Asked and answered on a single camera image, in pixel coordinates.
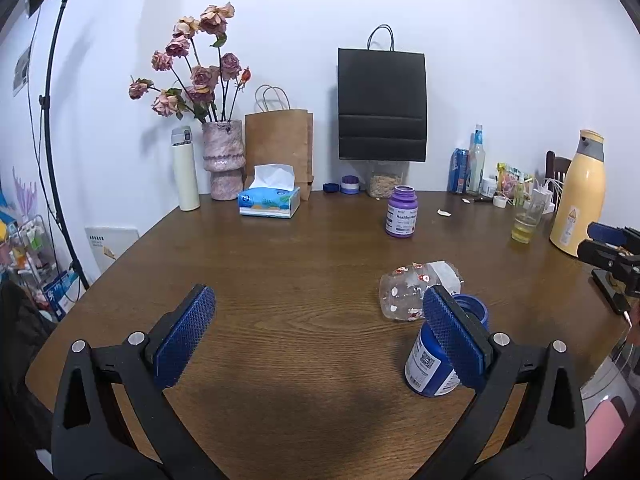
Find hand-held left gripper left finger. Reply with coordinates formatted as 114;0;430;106
50;284;226;480

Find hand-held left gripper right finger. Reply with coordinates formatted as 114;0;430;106
422;285;587;480

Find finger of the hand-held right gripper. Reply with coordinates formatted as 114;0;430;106
577;239;640;299
587;221;640;252

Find clear printed plastic cup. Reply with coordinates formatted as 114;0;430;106
379;260;462;322

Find blue supplement bottle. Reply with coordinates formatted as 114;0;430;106
404;295;490;399

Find black flat device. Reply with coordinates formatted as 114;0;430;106
591;268;632;317

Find yellow thermos jug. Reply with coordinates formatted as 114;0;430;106
549;129;607;256

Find glass with yellow liquid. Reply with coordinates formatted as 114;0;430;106
510;190;547;245

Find dark wooden chair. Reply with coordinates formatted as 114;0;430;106
544;150;572;182

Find white board with yellow print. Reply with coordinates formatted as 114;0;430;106
84;226;140;277

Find purple supplement bottle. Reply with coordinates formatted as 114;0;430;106
384;185;419;239

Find clear bottle with blue cap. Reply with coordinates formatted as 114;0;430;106
467;124;487;196

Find blue tissue box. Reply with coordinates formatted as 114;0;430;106
238;163;301;220

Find blue drink can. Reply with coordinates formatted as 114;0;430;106
449;148;471;195

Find white thermos flask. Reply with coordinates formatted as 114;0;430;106
171;126;201;212

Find pink stool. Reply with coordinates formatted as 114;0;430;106
582;395;632;476

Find glass jar of grains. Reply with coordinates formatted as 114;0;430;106
367;160;406;198

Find pink ceramic vase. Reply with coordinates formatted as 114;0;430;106
201;119;247;202

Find brown paper bag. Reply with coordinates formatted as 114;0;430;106
244;84;315;194

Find black paper bag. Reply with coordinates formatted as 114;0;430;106
337;24;428;163

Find black light stand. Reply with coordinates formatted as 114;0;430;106
26;0;99;291

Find dried pink roses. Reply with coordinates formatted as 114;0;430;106
128;2;252;125

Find white charger with cables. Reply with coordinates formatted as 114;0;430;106
530;172;566;216

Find wire storage rack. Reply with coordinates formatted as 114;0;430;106
0;214;83;322

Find wall photo print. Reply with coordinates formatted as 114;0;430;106
12;46;34;97

